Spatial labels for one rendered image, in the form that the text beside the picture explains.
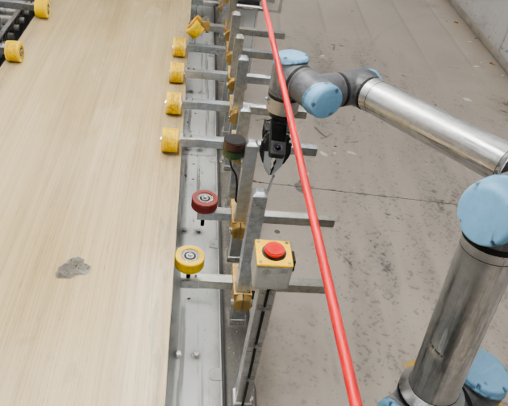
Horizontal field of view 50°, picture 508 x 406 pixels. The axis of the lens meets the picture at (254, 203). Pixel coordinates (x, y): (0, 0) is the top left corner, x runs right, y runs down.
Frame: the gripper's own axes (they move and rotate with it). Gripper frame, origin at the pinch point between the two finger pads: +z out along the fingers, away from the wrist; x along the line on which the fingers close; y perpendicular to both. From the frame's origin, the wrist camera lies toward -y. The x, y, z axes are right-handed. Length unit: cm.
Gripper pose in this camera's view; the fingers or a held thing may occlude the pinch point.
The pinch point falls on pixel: (270, 172)
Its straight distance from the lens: 164.1
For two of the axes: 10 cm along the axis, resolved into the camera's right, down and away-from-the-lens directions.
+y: -0.7, -6.3, 7.7
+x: -9.9, -0.6, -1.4
